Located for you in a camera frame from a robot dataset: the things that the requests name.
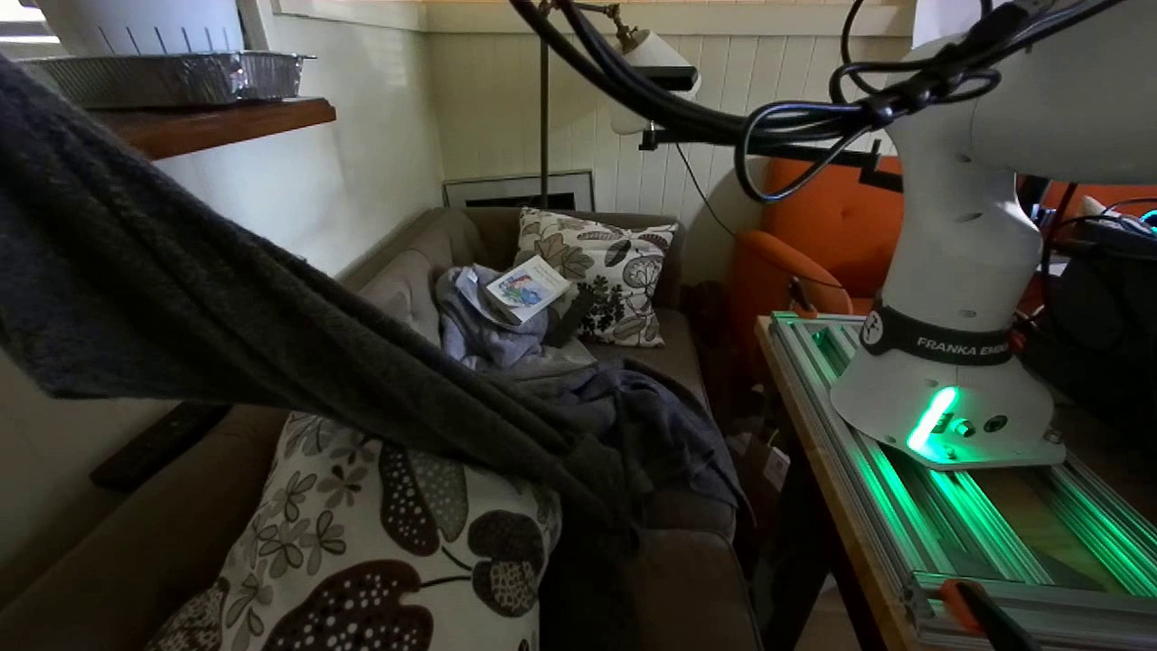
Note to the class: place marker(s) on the dark grey knit cloth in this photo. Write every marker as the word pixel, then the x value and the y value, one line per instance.
pixel 182 300

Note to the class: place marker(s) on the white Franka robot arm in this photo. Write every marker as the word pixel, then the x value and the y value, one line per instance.
pixel 979 240

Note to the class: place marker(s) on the small floral leaf pillow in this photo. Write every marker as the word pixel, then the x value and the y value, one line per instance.
pixel 602 271

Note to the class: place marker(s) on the dark navy cloth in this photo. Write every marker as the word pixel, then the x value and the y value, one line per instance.
pixel 675 435

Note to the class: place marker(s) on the large white floral pillow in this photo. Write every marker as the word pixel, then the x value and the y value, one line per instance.
pixel 364 555

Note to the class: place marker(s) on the white blue book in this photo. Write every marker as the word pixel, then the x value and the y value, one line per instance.
pixel 526 290

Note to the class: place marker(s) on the blue grey crumpled garment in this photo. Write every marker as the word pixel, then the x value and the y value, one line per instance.
pixel 470 318

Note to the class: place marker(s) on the framed picture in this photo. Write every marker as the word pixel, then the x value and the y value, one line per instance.
pixel 482 187

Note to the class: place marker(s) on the grey tufted sofa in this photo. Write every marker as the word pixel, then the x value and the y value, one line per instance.
pixel 404 271

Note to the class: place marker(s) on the brass floor lamp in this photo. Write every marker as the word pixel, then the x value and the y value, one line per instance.
pixel 544 147

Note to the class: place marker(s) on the orange armchair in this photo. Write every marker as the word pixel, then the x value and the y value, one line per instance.
pixel 833 228

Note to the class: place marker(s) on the black remote control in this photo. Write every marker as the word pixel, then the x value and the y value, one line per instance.
pixel 156 452

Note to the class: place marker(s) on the orange black clamp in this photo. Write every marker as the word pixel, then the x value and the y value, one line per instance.
pixel 964 598

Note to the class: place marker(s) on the aluminium foil tray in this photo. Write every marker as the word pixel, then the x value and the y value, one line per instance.
pixel 182 77

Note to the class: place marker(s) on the black bag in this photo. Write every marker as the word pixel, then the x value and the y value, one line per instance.
pixel 1103 328

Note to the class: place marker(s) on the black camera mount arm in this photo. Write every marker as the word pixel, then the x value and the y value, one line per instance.
pixel 655 140

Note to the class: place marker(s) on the wooden wall shelf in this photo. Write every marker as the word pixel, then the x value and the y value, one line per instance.
pixel 228 124

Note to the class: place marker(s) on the aluminium frame robot table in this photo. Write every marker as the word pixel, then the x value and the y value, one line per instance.
pixel 964 518

